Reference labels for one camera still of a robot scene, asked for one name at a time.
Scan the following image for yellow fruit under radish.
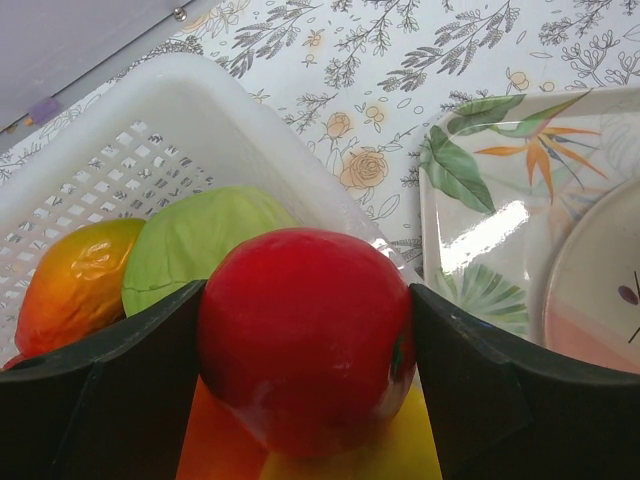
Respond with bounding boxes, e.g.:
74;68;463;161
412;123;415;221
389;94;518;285
260;385;442;480

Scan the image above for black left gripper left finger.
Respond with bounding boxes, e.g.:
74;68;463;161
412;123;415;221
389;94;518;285
1;281;204;479

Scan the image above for leaf pattern tray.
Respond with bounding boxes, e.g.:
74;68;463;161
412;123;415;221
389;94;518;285
419;86;639;343

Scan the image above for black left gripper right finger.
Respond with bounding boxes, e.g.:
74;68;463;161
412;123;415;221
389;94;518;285
410;283;639;479

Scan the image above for pink white plate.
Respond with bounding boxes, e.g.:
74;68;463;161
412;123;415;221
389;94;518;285
543;179;639;373

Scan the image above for orange red mango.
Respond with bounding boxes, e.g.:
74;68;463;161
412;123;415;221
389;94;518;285
14;218;145;358

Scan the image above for white plastic fruit basket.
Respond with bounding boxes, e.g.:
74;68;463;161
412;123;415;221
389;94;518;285
1;53;417;360

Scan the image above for floral tablecloth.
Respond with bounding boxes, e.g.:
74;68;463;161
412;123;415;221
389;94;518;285
0;0;640;281

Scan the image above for orange fruit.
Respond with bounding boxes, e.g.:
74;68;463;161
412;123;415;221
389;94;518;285
176;378;267;480

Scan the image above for red apple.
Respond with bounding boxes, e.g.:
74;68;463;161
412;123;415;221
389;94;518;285
197;227;415;457

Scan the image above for green fruit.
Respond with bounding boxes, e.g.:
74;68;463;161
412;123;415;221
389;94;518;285
121;186;298;317

